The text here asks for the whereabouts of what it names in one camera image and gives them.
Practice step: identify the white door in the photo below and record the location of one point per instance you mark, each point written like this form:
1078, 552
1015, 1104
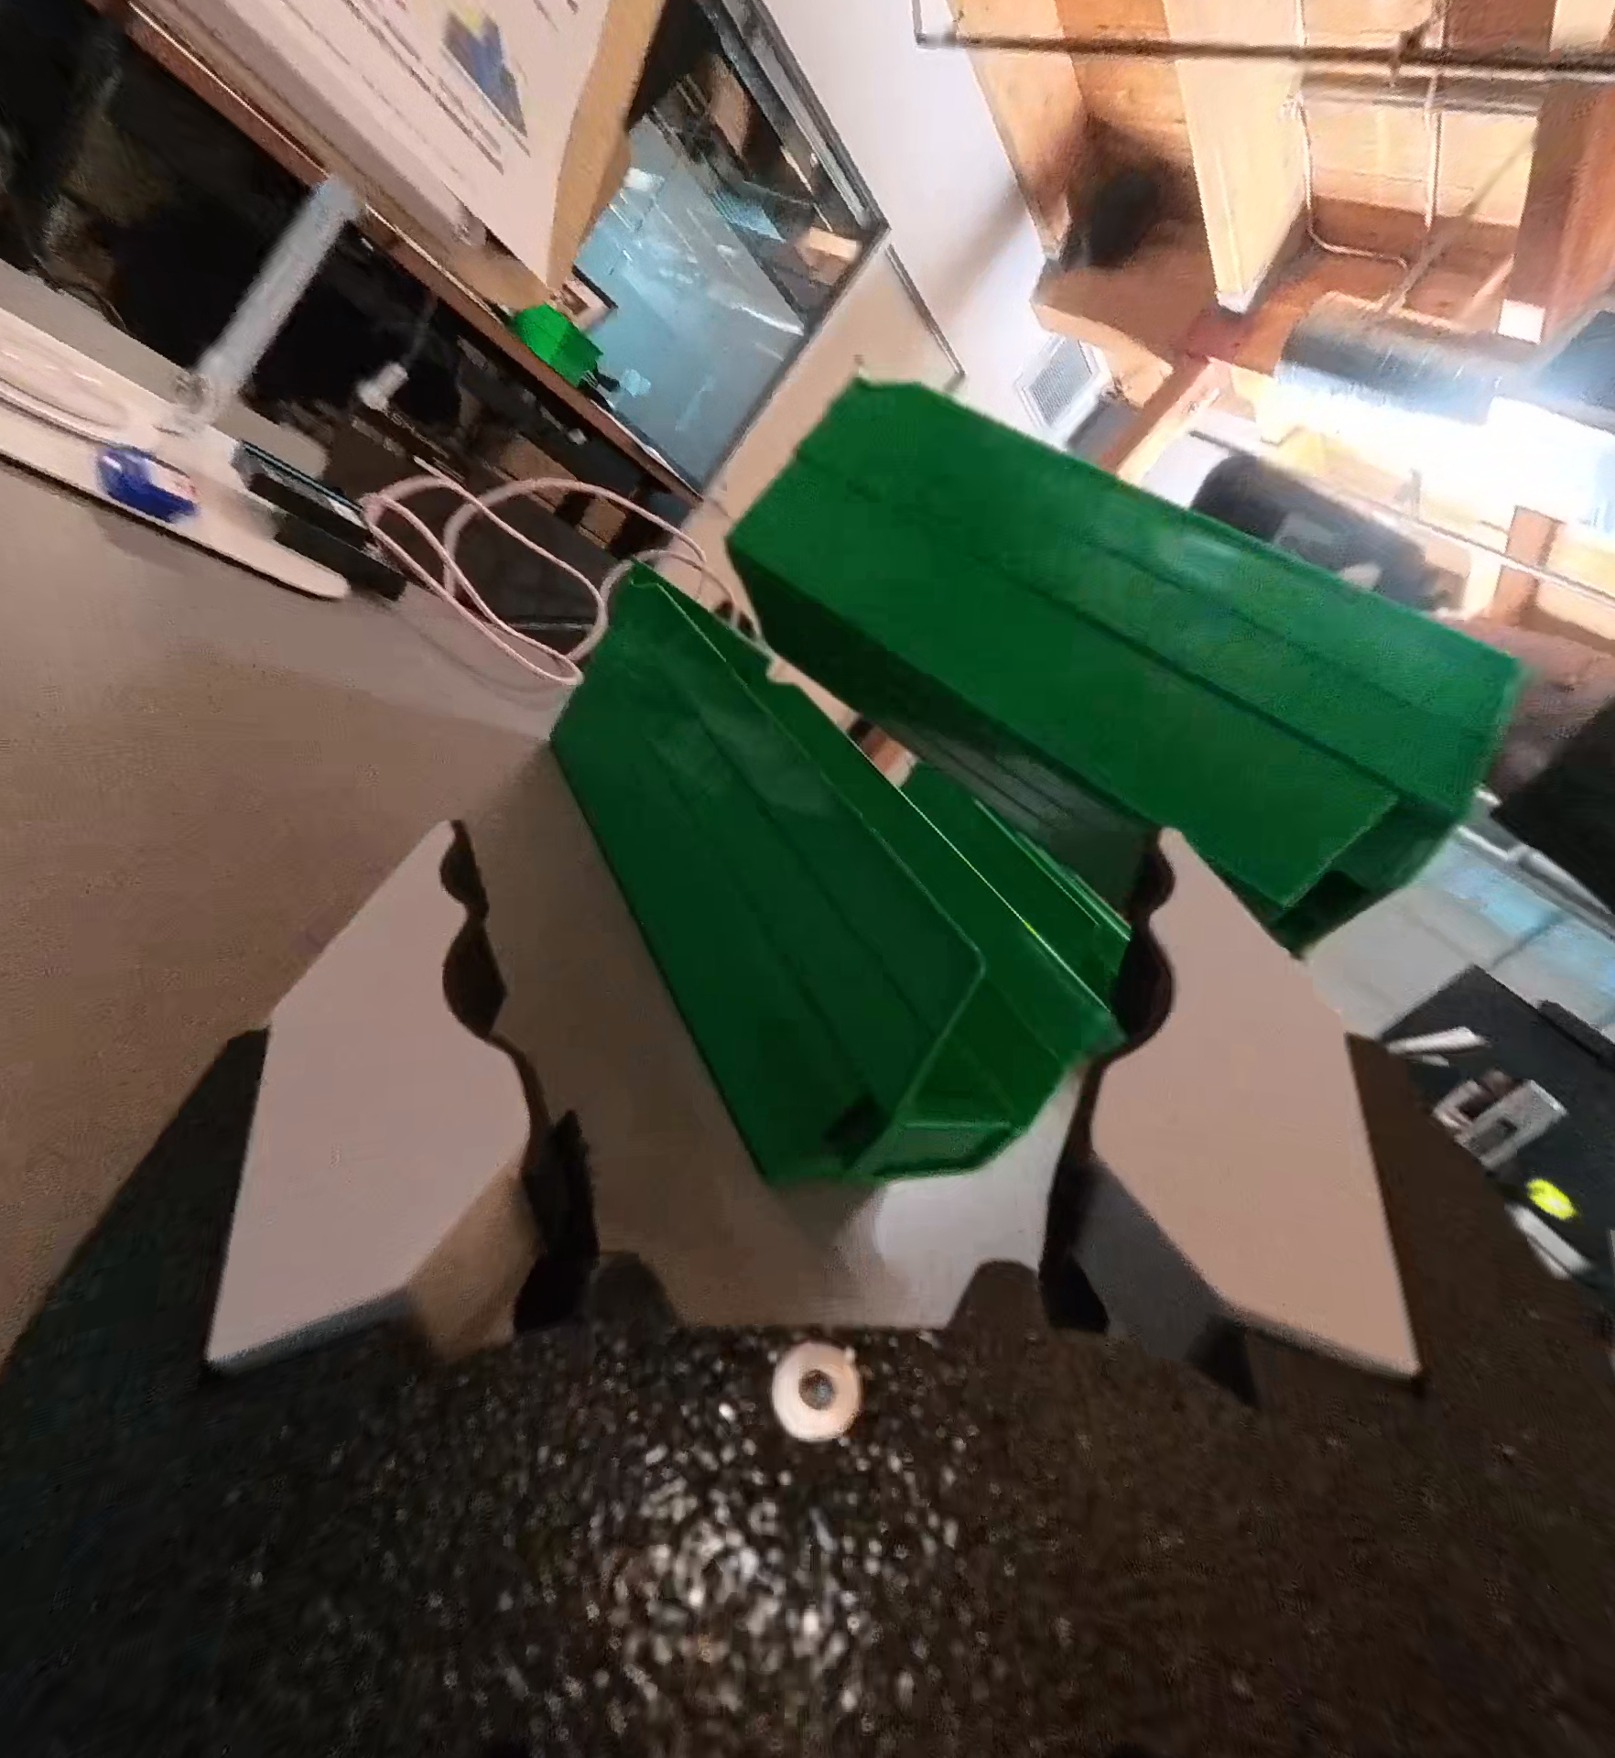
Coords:
925, 316

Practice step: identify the black battery blue trim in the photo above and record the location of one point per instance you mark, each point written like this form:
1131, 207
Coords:
292, 480

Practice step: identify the black box white lettering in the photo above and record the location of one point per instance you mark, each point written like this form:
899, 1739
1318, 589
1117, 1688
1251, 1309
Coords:
1576, 1098

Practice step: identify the small blue box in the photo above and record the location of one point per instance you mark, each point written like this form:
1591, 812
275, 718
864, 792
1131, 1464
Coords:
146, 484

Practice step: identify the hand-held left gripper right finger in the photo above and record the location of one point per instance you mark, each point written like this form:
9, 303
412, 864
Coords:
1246, 1154

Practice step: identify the green plastic bin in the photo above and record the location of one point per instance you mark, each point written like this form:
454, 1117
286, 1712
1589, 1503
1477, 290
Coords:
807, 934
1109, 644

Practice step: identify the long wooden-edged desk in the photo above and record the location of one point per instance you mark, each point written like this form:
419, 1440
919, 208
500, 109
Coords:
478, 308

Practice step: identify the instruction poster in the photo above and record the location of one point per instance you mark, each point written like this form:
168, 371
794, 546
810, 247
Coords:
382, 96

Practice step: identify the white wall vent grille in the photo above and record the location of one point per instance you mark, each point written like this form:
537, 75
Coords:
1061, 382

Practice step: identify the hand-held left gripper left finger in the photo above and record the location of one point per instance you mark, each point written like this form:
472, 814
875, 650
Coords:
367, 1154

